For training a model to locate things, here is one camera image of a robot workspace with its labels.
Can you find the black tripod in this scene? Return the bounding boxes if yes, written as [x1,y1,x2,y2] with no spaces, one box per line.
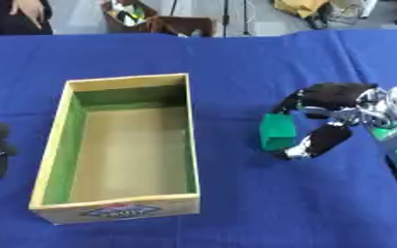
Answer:
[220,0,253,38]

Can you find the person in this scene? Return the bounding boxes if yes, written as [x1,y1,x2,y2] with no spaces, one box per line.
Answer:
[0,0,55,36]

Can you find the brown open bag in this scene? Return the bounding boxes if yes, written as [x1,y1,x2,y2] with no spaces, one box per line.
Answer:
[98,0,218,38]

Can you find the yellow bag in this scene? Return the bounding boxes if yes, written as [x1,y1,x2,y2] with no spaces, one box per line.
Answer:
[273,0,334,30]

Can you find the green rectangular block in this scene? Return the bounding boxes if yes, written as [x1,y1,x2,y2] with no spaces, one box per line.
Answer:
[258,112,299,152]

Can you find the tan cardboard box green inside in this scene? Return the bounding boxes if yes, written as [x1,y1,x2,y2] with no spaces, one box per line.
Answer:
[27,73,202,226]

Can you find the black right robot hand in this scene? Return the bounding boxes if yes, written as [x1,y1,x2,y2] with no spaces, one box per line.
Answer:
[271,81,381,161]

